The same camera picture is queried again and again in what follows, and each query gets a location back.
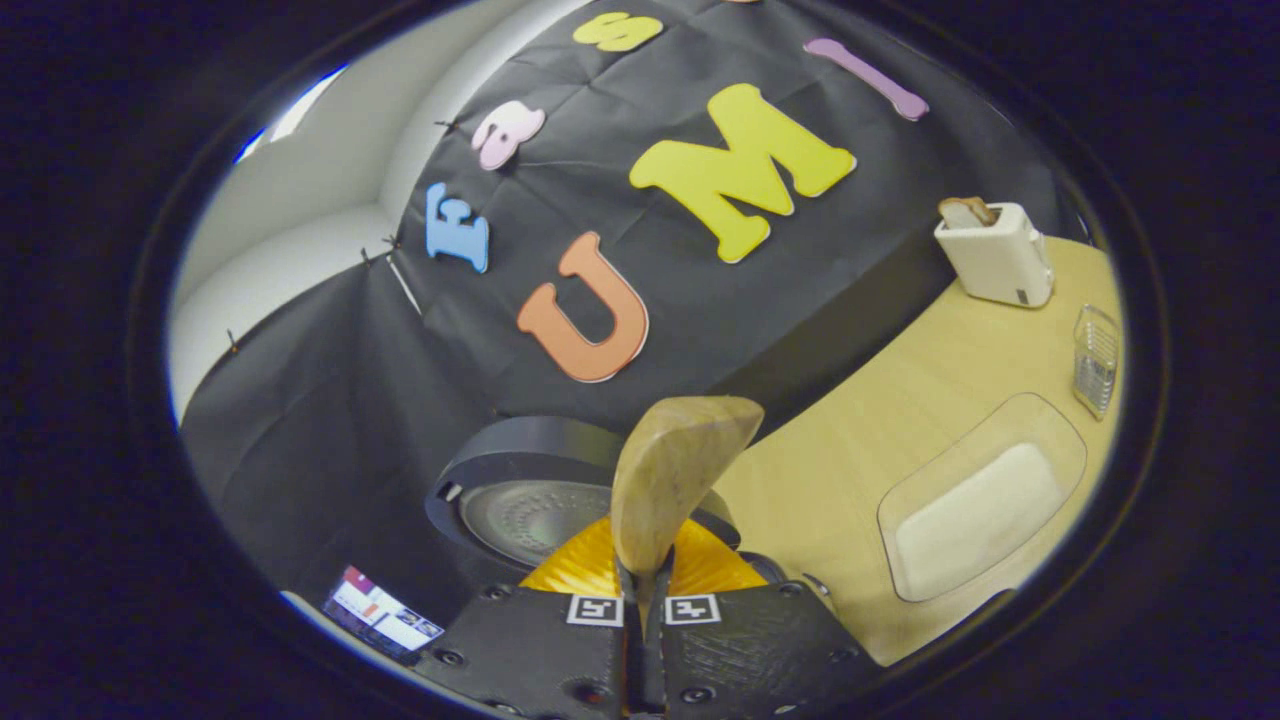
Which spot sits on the clear container of white rice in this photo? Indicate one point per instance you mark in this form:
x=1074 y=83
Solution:
x=975 y=520

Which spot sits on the toast slice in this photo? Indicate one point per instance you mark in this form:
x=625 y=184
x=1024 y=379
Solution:
x=965 y=212

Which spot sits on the ceiling light panel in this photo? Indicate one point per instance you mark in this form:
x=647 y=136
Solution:
x=300 y=110

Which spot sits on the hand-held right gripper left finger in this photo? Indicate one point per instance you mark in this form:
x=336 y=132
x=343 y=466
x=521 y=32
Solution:
x=540 y=650

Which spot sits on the clear chopstick holder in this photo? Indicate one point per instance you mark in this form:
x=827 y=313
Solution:
x=1097 y=360

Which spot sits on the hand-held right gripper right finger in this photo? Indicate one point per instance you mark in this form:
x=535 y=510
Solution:
x=750 y=650

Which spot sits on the computer monitor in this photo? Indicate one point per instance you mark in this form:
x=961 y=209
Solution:
x=385 y=612

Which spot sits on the white toaster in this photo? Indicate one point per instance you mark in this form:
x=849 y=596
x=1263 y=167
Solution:
x=995 y=260

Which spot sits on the silver black rice cooker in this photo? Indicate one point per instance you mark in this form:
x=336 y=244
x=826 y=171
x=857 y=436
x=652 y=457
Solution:
x=520 y=510

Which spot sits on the wooden spoon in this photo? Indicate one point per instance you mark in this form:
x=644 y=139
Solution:
x=680 y=460

